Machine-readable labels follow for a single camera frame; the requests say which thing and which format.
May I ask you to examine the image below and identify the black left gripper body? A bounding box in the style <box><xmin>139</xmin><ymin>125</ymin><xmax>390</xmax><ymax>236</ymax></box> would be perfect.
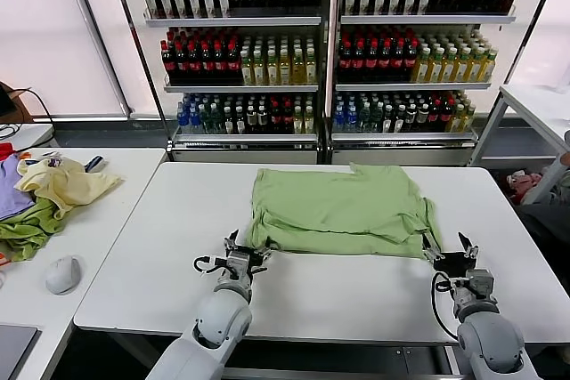
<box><xmin>229</xmin><ymin>245</ymin><xmax>268</xmax><ymax>275</ymax></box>

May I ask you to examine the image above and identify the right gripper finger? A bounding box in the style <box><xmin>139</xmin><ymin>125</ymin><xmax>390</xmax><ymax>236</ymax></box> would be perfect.
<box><xmin>420</xmin><ymin>231</ymin><xmax>444</xmax><ymax>263</ymax></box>
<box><xmin>457</xmin><ymin>231</ymin><xmax>480</xmax><ymax>262</ymax></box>

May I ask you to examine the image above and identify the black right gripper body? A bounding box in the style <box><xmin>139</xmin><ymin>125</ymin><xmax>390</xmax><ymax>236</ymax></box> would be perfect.
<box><xmin>432</xmin><ymin>252</ymin><xmax>476</xmax><ymax>284</ymax></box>

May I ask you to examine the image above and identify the light green t-shirt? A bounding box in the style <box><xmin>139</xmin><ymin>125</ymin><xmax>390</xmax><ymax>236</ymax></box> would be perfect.
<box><xmin>246</xmin><ymin>161</ymin><xmax>444</xmax><ymax>260</ymax></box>

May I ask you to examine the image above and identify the grey clothes heap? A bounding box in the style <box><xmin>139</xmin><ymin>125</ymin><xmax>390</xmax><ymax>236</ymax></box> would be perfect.
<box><xmin>541</xmin><ymin>169</ymin><xmax>570</xmax><ymax>207</ymax></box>

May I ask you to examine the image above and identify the pink cloth heap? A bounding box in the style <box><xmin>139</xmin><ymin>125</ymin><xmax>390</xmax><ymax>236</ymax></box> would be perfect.
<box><xmin>507</xmin><ymin>169</ymin><xmax>542</xmax><ymax>198</ymax></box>

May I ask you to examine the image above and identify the blue white striped item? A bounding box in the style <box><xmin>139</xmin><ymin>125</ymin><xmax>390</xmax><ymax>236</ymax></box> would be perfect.
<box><xmin>83</xmin><ymin>155</ymin><xmax>108</xmax><ymax>174</ymax></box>

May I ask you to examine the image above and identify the pale yellow shirt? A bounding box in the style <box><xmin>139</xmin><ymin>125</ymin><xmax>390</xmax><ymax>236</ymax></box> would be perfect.
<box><xmin>13</xmin><ymin>158</ymin><xmax>124</xmax><ymax>221</ymax></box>

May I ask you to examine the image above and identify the white computer mouse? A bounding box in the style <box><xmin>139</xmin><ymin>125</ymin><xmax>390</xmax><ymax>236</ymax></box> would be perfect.
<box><xmin>44</xmin><ymin>255</ymin><xmax>84</xmax><ymax>295</ymax></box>

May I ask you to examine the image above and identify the yellow juice bottle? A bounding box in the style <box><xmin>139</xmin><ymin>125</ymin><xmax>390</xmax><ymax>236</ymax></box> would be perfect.
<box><xmin>455</xmin><ymin>48</ymin><xmax>470</xmax><ymax>85</ymax></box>
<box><xmin>265</xmin><ymin>49</ymin><xmax>279</xmax><ymax>86</ymax></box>
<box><xmin>252</xmin><ymin>49</ymin><xmax>266</xmax><ymax>86</ymax></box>
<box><xmin>469</xmin><ymin>48</ymin><xmax>484</xmax><ymax>85</ymax></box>
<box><xmin>304</xmin><ymin>49</ymin><xmax>318</xmax><ymax>86</ymax></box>
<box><xmin>278</xmin><ymin>49</ymin><xmax>292</xmax><ymax>86</ymax></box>
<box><xmin>290</xmin><ymin>49</ymin><xmax>305</xmax><ymax>86</ymax></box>
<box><xmin>482</xmin><ymin>48</ymin><xmax>498</xmax><ymax>85</ymax></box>
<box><xmin>240</xmin><ymin>49</ymin><xmax>254</xmax><ymax>86</ymax></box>
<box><xmin>414</xmin><ymin>48</ymin><xmax>430</xmax><ymax>85</ymax></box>
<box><xmin>429</xmin><ymin>48</ymin><xmax>444</xmax><ymax>85</ymax></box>
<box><xmin>442</xmin><ymin>48</ymin><xmax>457</xmax><ymax>85</ymax></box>

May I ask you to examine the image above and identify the small printed paper tag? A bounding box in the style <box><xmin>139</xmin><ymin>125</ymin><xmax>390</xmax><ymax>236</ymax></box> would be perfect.
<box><xmin>42</xmin><ymin>151</ymin><xmax>66</xmax><ymax>170</ymax></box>

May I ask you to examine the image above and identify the crumpled green garment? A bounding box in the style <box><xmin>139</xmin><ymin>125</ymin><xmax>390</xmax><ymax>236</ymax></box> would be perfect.
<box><xmin>0</xmin><ymin>197</ymin><xmax>68</xmax><ymax>263</ymax></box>

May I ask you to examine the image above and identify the purple shirt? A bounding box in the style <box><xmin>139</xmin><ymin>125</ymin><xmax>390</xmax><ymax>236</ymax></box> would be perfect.
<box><xmin>0</xmin><ymin>153</ymin><xmax>37</xmax><ymax>221</ymax></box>

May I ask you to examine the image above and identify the grey laptop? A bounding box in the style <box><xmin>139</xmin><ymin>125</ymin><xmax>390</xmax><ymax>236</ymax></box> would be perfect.
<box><xmin>0</xmin><ymin>324</ymin><xmax>40</xmax><ymax>380</ymax></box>

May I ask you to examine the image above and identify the brown cardboard box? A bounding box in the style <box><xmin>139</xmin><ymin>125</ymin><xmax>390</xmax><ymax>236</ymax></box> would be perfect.
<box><xmin>0</xmin><ymin>81</ymin><xmax>36</xmax><ymax>124</ymax></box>

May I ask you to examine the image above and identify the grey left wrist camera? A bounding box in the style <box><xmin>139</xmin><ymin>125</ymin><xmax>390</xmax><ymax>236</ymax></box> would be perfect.
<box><xmin>226</xmin><ymin>250</ymin><xmax>249</xmax><ymax>272</ymax></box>

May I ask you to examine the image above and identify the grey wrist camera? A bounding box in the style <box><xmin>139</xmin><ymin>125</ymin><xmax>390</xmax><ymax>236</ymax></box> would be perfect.
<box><xmin>465</xmin><ymin>267</ymin><xmax>495</xmax><ymax>299</ymax></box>
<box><xmin>226</xmin><ymin>250</ymin><xmax>249</xmax><ymax>272</ymax></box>

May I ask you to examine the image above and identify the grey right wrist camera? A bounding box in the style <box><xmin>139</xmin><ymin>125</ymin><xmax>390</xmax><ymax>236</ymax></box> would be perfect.
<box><xmin>465</xmin><ymin>267</ymin><xmax>495</xmax><ymax>299</ymax></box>

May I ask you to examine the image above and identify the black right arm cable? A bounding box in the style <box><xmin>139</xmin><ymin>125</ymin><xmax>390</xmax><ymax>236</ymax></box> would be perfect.
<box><xmin>429</xmin><ymin>271</ymin><xmax>460</xmax><ymax>342</ymax></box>

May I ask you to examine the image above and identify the black left camera cable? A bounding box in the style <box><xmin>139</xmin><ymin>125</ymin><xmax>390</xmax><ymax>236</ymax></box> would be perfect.
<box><xmin>192</xmin><ymin>255</ymin><xmax>232</xmax><ymax>278</ymax></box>

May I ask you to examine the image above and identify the white frame table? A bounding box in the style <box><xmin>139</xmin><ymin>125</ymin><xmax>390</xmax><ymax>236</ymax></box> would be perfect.
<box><xmin>469</xmin><ymin>84</ymin><xmax>570</xmax><ymax>216</ymax></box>

